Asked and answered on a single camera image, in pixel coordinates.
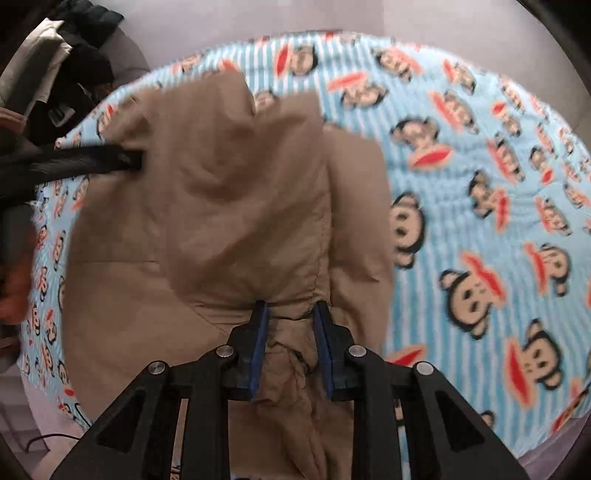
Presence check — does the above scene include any beige puffer jacket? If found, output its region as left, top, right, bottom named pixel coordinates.
left=62, top=73, right=394, bottom=479

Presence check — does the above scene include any black puffer jacket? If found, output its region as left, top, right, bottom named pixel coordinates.
left=27, top=1, right=124, bottom=146

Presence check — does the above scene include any white puffer jacket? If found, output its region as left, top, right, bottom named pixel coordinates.
left=1, top=18, right=72, bottom=116

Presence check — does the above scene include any blue monkey print bedsheet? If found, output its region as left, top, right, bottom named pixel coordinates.
left=18, top=33, right=590, bottom=474

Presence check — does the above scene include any black cable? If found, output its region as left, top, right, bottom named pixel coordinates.
left=25, top=403, right=93, bottom=455

